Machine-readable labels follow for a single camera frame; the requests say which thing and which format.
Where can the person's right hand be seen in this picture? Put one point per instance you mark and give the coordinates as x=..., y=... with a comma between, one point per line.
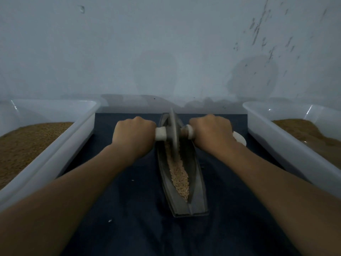
x=212, y=133

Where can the person's left hand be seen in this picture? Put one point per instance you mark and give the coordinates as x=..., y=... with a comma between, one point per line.
x=133, y=137

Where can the person's left forearm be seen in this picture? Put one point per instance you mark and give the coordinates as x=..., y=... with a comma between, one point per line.
x=53, y=205

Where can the small ground grain portion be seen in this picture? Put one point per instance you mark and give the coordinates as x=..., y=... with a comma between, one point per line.
x=178, y=176

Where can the white round plate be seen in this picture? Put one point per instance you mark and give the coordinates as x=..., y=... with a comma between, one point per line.
x=240, y=138

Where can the person's right forearm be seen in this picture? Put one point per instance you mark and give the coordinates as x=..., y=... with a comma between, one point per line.
x=285, y=202

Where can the white plastic tray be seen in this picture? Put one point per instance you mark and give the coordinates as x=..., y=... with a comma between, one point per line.
x=280, y=144
x=53, y=149

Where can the dark blue tablecloth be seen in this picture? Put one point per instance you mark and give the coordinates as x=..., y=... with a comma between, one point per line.
x=133, y=226

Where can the boat-shaped metal grinding trough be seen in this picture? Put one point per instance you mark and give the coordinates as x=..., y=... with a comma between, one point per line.
x=196, y=200

